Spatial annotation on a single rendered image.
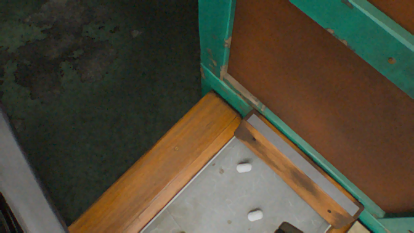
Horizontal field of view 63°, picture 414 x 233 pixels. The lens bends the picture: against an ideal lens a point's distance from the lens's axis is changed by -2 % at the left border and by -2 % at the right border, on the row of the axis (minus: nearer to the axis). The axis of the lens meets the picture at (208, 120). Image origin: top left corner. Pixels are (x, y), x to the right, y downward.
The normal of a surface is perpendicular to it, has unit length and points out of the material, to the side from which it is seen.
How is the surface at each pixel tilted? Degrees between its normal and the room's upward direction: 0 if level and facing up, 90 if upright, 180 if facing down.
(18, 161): 41
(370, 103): 90
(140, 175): 0
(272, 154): 67
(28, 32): 0
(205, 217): 0
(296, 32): 90
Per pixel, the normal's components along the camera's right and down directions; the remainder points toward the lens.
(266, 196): 0.00, -0.29
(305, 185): -0.64, 0.51
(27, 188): 0.59, 0.07
